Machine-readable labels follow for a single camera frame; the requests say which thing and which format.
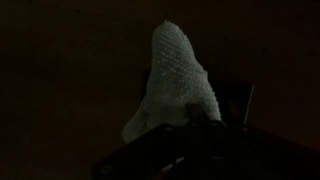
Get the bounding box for black box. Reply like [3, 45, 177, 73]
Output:
[141, 68, 256, 126]

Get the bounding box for white towel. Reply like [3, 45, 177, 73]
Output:
[122, 21, 221, 143]

